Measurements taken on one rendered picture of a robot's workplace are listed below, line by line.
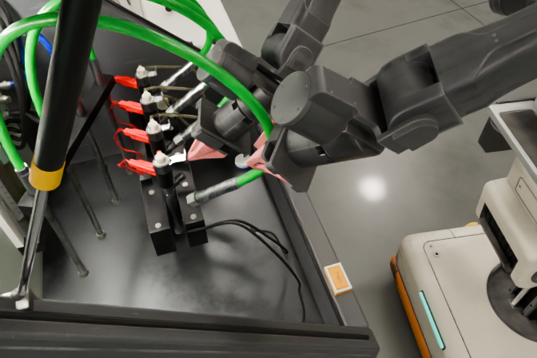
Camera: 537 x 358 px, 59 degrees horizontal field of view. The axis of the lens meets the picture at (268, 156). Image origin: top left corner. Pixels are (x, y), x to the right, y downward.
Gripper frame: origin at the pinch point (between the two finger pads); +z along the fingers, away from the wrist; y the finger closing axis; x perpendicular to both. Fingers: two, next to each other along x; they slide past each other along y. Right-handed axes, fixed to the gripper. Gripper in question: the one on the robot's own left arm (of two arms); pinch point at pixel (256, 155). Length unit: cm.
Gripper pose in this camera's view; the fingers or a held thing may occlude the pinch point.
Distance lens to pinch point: 65.0
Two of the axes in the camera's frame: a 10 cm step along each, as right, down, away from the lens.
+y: -3.5, 8.2, -4.5
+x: 6.8, 5.5, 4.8
